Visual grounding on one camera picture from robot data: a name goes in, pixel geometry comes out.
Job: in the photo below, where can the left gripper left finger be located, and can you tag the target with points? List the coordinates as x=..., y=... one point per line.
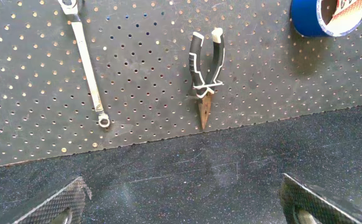
x=53, y=202

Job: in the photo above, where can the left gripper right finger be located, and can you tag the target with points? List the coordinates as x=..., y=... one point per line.
x=318, y=199

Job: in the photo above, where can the wrench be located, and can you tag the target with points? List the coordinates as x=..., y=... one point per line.
x=86, y=62

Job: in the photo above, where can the roll of blue tape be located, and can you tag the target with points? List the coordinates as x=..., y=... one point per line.
x=305, y=15

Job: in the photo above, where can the black and white pliers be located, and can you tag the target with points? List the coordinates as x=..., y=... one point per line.
x=195, y=62

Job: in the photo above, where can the black pegboard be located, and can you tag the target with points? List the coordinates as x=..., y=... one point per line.
x=153, y=46

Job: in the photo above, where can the metal hook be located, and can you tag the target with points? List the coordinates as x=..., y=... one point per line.
x=218, y=83

